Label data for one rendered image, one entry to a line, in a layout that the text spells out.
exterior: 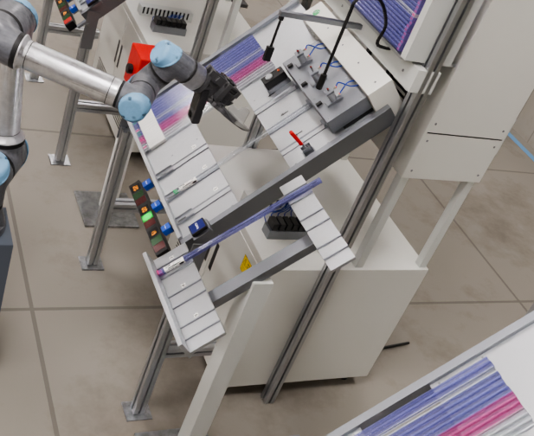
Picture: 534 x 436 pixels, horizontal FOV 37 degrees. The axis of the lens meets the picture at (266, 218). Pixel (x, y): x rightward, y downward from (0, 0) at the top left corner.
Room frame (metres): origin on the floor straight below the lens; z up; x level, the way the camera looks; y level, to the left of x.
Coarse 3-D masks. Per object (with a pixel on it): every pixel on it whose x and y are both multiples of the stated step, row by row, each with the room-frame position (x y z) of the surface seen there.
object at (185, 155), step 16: (192, 128) 2.29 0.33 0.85; (160, 144) 2.26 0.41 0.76; (176, 144) 2.24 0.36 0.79; (192, 144) 2.22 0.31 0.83; (160, 160) 2.19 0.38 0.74; (176, 160) 2.18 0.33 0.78; (192, 160) 2.16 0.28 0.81; (208, 160) 2.14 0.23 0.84; (160, 176) 2.12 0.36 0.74; (176, 176) 2.11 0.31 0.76; (192, 176) 2.10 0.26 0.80; (208, 176) 2.08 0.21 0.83; (224, 176) 2.07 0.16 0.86; (192, 192) 2.04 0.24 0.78; (208, 192) 2.02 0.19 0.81; (224, 192) 2.01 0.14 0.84; (176, 208) 1.99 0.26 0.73; (192, 208) 1.98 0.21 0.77; (208, 208) 1.97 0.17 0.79; (224, 208) 1.95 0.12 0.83
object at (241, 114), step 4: (228, 108) 2.05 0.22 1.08; (232, 108) 2.05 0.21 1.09; (236, 108) 2.05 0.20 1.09; (244, 108) 2.05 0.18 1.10; (232, 112) 2.04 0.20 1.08; (236, 112) 2.05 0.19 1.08; (240, 112) 2.05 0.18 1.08; (244, 112) 2.05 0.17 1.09; (248, 112) 2.05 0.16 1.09; (236, 116) 2.04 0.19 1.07; (240, 116) 2.05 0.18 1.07; (244, 116) 2.05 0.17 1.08; (240, 120) 2.04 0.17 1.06; (244, 120) 2.05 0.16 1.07; (236, 124) 2.03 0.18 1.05; (240, 124) 2.04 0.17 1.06; (240, 128) 2.04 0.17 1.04; (244, 128) 2.04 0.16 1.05
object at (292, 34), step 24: (288, 24) 2.61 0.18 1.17; (264, 48) 2.53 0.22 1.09; (288, 48) 2.50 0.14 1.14; (264, 96) 2.33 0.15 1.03; (288, 96) 2.30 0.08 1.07; (264, 120) 2.23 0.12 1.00; (312, 120) 2.18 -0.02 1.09; (360, 120) 2.13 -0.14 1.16; (288, 144) 2.12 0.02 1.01; (312, 144) 2.09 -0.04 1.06
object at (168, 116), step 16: (240, 48) 2.55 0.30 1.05; (256, 48) 2.53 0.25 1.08; (208, 64) 2.53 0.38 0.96; (224, 64) 2.51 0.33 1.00; (240, 64) 2.48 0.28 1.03; (256, 64) 2.46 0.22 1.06; (272, 64) 2.44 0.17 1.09; (240, 80) 2.41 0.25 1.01; (160, 96) 2.45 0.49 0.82; (176, 96) 2.43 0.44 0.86; (192, 96) 2.41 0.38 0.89; (160, 112) 2.38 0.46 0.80; (176, 112) 2.36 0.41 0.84; (144, 128) 2.33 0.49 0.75; (160, 128) 2.31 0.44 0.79; (176, 128) 2.29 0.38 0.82; (144, 144) 2.26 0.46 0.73
